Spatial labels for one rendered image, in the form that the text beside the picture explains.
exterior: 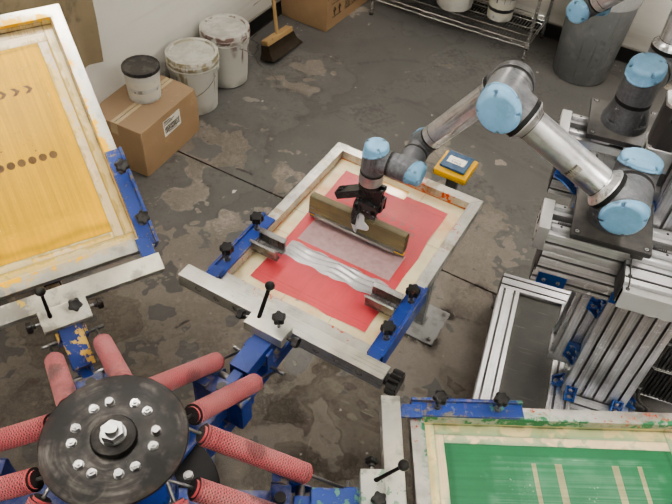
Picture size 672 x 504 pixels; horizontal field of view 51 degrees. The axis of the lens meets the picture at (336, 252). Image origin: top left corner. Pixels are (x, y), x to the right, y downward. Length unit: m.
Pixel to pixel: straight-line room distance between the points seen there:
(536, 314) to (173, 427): 2.08
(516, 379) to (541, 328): 0.31
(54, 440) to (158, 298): 1.94
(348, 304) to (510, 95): 0.80
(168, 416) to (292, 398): 1.57
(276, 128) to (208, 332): 1.56
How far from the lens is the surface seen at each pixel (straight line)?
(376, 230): 2.27
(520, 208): 4.04
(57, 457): 1.55
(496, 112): 1.81
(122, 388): 1.60
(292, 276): 2.22
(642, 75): 2.43
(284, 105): 4.55
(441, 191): 2.51
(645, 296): 2.14
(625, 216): 1.91
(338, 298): 2.17
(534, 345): 3.15
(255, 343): 1.95
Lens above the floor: 2.63
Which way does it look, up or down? 47 degrees down
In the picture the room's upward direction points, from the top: 5 degrees clockwise
